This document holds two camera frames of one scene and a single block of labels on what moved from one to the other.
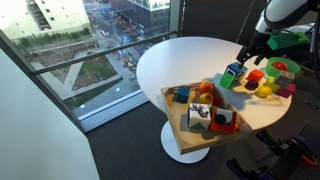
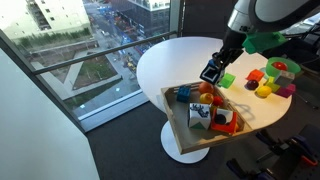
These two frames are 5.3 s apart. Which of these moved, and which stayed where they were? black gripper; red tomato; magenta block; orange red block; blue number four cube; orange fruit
Moved: blue number four cube; black gripper
Stayed: orange fruit; orange red block; red tomato; magenta block
